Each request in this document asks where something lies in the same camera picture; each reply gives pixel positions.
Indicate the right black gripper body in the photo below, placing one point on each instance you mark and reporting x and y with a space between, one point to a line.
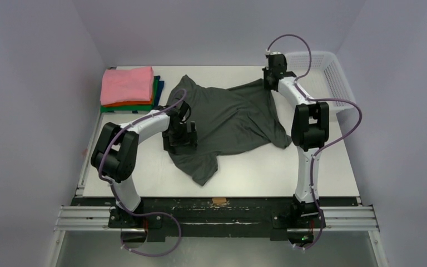
270 82

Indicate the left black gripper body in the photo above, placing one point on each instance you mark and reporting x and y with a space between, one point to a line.
177 137

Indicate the dark grey t shirt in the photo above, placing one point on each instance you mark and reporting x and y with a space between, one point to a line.
229 121

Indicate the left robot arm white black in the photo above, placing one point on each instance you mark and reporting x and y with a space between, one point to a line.
115 153

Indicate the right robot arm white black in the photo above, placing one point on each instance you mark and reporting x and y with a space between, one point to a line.
309 131

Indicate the orange folded t shirt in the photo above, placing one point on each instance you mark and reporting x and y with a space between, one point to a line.
129 103

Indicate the green folded t shirt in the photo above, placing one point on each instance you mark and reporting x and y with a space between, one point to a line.
138 108

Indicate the white plastic basket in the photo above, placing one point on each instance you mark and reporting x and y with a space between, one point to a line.
326 78

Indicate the blue folded t shirt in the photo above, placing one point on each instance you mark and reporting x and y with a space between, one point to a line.
159 89

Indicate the brown tape piece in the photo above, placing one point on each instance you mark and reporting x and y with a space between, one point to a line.
219 201

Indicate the pink folded t shirt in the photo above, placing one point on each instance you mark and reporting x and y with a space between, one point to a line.
133 85

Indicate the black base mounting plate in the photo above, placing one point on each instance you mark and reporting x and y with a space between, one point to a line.
241 217

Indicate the aluminium rail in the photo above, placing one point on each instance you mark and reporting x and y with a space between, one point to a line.
96 218

